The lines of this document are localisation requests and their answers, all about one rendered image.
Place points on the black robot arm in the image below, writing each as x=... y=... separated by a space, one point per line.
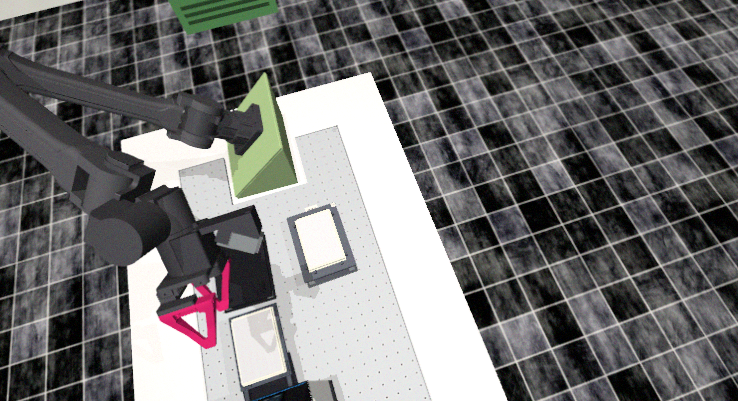
x=127 y=220

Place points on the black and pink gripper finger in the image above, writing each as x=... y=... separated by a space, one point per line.
x=224 y=303
x=206 y=304

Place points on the white rectangular sheet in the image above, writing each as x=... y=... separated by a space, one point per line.
x=256 y=346

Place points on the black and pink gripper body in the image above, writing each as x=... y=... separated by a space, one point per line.
x=168 y=291

